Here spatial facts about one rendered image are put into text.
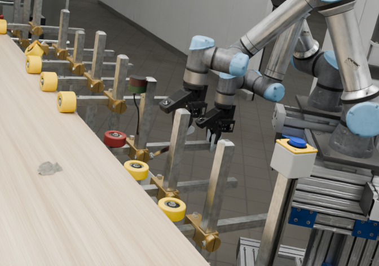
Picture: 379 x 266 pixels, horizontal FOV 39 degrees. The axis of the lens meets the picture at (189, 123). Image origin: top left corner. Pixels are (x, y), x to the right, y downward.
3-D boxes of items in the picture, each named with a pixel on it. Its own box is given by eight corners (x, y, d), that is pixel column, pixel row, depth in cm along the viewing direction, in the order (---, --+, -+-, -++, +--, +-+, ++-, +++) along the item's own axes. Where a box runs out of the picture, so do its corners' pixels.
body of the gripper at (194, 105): (205, 119, 180) (212, 86, 176) (185, 122, 175) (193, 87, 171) (190, 111, 185) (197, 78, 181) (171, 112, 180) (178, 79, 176)
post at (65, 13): (58, 99, 282) (67, 9, 265) (60, 101, 279) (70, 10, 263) (52, 99, 280) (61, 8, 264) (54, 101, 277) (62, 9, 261)
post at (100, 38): (91, 134, 242) (104, 30, 226) (93, 137, 239) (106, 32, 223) (83, 134, 240) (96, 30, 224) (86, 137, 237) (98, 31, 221)
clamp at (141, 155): (133, 149, 204) (136, 137, 203) (149, 164, 194) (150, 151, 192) (120, 149, 201) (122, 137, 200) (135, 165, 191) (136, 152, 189)
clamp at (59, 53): (61, 53, 280) (62, 43, 278) (69, 60, 270) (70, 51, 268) (49, 52, 277) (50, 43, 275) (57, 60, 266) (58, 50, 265)
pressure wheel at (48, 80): (55, 68, 225) (58, 82, 221) (51, 80, 231) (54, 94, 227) (41, 67, 222) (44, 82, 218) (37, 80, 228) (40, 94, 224)
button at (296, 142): (297, 143, 125) (299, 136, 125) (308, 150, 122) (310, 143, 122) (284, 143, 123) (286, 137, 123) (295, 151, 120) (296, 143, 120)
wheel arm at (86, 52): (112, 55, 291) (113, 49, 290) (114, 57, 289) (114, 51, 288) (45, 52, 272) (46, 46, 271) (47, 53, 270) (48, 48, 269)
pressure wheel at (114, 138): (117, 156, 201) (121, 128, 197) (126, 165, 194) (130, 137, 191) (97, 158, 197) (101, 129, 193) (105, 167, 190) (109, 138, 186)
